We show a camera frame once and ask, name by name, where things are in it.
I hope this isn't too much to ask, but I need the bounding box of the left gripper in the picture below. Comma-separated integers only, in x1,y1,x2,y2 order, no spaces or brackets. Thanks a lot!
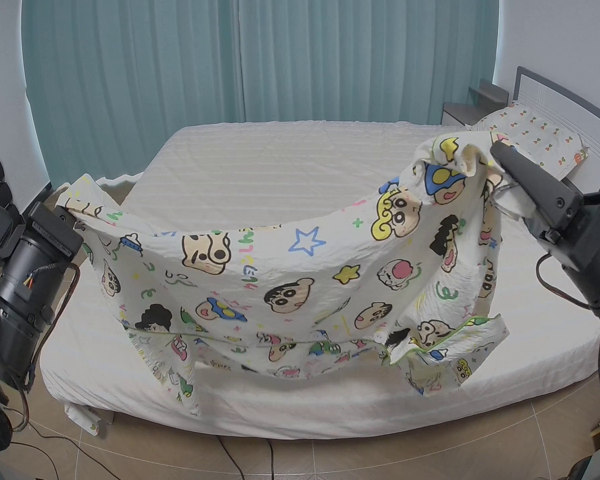
0,202,84,314

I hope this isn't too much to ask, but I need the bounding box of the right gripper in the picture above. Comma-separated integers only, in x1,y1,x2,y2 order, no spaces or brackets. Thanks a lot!
490,143,600,279

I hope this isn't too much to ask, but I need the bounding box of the white printed pyjama top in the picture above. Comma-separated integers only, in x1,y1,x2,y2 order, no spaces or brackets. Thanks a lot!
55,130,518,419

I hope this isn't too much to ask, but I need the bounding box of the white printed pillow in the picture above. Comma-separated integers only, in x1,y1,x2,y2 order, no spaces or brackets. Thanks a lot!
472,100,592,181

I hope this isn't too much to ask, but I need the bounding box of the grey white bedside table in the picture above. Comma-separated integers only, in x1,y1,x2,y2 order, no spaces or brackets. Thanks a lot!
441,79,510,129

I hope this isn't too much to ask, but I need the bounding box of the blue-green curtain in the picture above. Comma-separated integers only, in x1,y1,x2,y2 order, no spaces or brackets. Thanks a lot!
22,0,501,184

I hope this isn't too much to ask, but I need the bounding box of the bed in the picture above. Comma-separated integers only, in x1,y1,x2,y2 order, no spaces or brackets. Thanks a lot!
40,65,600,439

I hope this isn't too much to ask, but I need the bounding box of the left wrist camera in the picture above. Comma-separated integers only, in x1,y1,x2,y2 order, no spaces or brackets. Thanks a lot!
0,203,28,264

